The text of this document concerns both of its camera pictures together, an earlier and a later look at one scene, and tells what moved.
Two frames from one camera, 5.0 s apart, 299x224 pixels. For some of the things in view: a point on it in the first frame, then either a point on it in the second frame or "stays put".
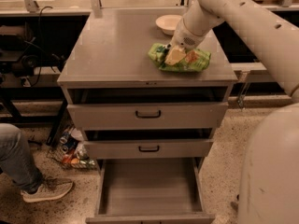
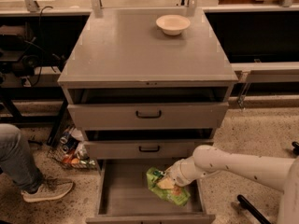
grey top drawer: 149,108 stays put
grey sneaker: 50,189 stays put
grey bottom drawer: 150,190 stays put
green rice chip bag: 196,60 to 177,194
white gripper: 183,39 to 177,173
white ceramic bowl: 168,23 stays put
